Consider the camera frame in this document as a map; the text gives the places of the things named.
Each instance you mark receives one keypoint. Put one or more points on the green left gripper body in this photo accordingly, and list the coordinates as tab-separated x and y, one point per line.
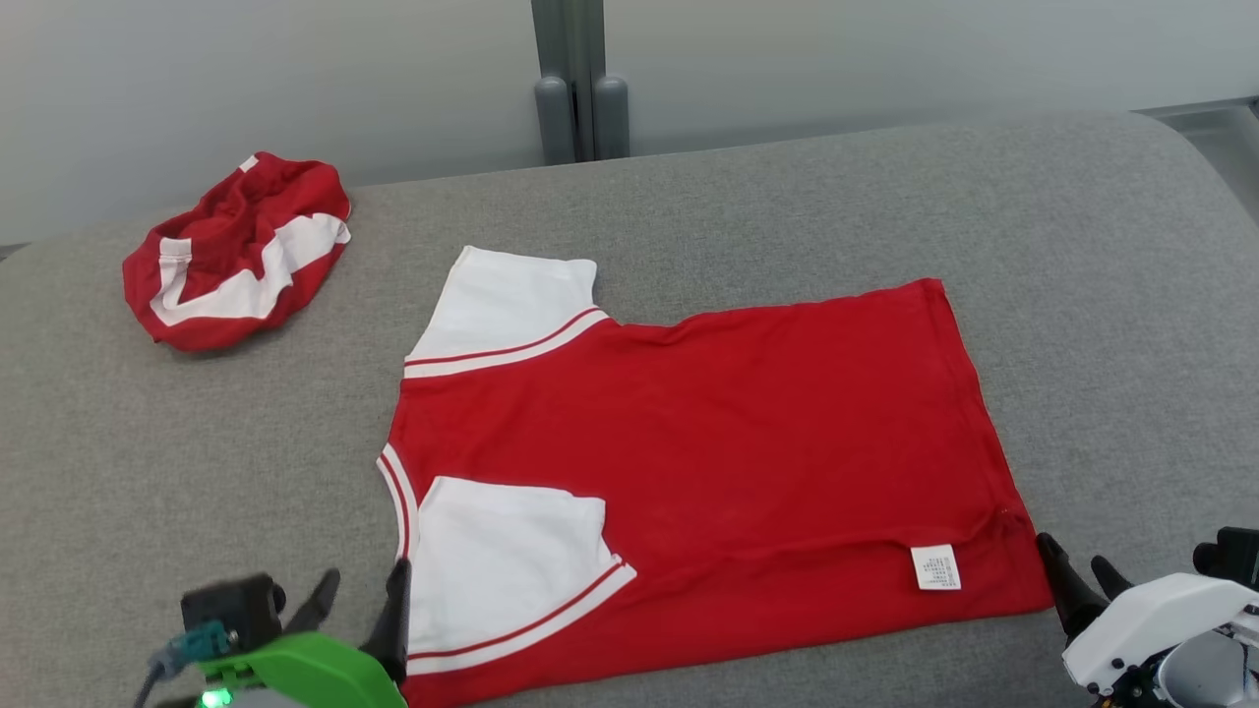
305	674

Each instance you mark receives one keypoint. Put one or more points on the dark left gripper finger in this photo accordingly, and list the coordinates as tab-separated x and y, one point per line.
393	619
317	602

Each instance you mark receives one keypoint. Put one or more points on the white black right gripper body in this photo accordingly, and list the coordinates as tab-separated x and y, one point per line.
1151	619

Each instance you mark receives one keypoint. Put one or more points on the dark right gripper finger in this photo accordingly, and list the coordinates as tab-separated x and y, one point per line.
1111	578
1067	590

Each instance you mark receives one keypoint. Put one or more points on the red white short-sleeve shirt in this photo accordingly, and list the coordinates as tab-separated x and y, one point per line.
738	423

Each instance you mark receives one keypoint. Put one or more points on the red white shorts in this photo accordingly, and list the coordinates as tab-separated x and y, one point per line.
236	211

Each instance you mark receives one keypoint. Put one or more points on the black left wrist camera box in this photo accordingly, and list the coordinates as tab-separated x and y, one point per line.
231	605

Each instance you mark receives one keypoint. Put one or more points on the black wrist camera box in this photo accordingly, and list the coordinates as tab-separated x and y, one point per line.
231	605
1231	556

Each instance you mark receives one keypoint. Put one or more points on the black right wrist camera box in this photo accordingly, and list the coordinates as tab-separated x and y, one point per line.
1231	556

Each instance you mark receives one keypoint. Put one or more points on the teal left camera connector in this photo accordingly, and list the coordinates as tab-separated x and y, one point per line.
202	644

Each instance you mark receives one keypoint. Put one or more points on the grey metal partition post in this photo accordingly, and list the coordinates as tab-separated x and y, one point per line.
580	59

